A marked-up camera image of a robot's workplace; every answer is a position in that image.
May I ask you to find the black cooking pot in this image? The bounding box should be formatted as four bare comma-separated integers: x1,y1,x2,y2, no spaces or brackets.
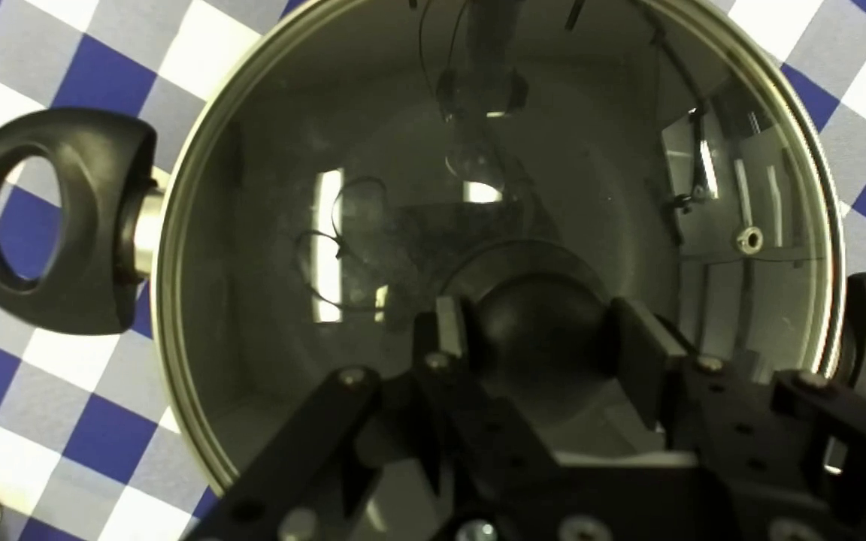
0,106,866,423

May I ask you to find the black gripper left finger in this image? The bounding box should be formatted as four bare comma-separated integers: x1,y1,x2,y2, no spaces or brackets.
411,293,490,397

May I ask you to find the glass pot lid black knob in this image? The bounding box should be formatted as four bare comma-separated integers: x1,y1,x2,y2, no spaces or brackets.
152,0,844,488

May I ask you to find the blue white checkered tablecloth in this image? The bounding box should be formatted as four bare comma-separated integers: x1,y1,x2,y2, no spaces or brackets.
0,0,866,541

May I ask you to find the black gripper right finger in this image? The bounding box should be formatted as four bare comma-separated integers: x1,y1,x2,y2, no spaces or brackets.
608,297,707,411

